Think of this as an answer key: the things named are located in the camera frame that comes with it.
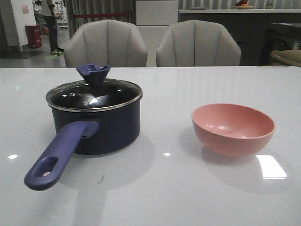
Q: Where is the left grey chair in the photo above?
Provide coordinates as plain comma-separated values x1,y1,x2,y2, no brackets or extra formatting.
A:
64,19,148,67

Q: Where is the right grey chair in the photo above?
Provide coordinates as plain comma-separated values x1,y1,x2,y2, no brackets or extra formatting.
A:
156,20,241,67

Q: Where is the glass lid blue knob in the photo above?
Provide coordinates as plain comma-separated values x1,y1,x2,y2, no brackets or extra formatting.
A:
46,64,143,113

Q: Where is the white cabinet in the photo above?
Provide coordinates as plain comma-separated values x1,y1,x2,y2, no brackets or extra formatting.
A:
136,0,178,67

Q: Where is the red bin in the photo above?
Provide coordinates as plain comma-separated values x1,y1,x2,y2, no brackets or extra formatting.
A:
25,25,42,48

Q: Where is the red barrier belt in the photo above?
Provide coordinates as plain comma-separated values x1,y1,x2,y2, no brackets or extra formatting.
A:
72,12,131,18

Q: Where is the dark kitchen counter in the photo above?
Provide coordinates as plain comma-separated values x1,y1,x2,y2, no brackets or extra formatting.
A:
178,9,301,66

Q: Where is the dark blue saucepan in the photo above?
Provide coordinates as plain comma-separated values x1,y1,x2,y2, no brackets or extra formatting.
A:
24,79,143,191

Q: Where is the person in background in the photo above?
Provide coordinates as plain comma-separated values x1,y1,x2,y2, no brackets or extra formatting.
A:
41,0,64,56

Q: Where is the fruit plate on counter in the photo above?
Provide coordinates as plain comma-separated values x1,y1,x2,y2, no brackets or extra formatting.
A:
234,0,253,9

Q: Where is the grey chair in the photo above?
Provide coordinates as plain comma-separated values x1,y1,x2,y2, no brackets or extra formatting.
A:
64,19,148,67
156,20,241,67

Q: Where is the pink bowl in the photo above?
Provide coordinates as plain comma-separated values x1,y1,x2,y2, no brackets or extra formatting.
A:
191,103,277,157

